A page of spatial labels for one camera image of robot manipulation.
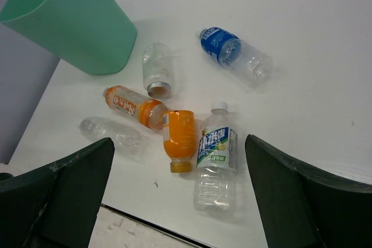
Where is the green-blue label water bottle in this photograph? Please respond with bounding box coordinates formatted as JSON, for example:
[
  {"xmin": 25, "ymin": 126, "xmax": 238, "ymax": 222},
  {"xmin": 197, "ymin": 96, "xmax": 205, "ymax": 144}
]
[{"xmin": 194, "ymin": 101, "xmax": 238, "ymax": 212}]

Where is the blue label plastic bottle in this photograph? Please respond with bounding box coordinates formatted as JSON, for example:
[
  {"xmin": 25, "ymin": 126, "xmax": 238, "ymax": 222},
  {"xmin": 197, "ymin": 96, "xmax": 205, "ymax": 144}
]
[{"xmin": 196, "ymin": 27, "xmax": 273, "ymax": 87}]

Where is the green plastic bin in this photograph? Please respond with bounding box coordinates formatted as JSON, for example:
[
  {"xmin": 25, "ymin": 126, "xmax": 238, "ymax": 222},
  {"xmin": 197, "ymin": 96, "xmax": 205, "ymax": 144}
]
[{"xmin": 1, "ymin": 0, "xmax": 137, "ymax": 76}]

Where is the small orange juice bottle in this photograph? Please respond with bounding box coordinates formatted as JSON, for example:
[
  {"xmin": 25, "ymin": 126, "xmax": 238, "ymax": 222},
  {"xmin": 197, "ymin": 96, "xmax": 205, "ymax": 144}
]
[{"xmin": 162, "ymin": 110, "xmax": 196, "ymax": 173}]

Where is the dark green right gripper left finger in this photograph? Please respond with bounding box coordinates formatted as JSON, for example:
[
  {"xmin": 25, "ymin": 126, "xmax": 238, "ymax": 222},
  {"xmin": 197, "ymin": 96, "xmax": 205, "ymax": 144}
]
[{"xmin": 1, "ymin": 138, "xmax": 115, "ymax": 247}]

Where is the clear white-cap plastic bottle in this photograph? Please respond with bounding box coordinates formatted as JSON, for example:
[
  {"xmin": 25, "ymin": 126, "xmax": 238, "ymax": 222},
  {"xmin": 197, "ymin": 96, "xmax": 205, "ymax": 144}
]
[{"xmin": 78, "ymin": 117, "xmax": 142, "ymax": 155}]

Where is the clear capless plastic bottle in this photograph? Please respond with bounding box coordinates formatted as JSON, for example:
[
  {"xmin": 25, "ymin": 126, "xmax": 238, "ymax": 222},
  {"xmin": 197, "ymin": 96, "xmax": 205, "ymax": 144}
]
[{"xmin": 142, "ymin": 42, "xmax": 174, "ymax": 99}]

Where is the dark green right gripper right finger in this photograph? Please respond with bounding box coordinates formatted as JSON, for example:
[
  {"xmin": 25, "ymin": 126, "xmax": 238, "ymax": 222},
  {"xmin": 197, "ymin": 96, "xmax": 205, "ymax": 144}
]
[{"xmin": 245, "ymin": 135, "xmax": 371, "ymax": 247}]

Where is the orange label clear bottle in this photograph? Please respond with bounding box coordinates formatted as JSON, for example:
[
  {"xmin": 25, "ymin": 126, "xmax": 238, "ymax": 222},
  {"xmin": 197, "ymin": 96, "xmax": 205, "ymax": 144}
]
[{"xmin": 103, "ymin": 85, "xmax": 168, "ymax": 130}]

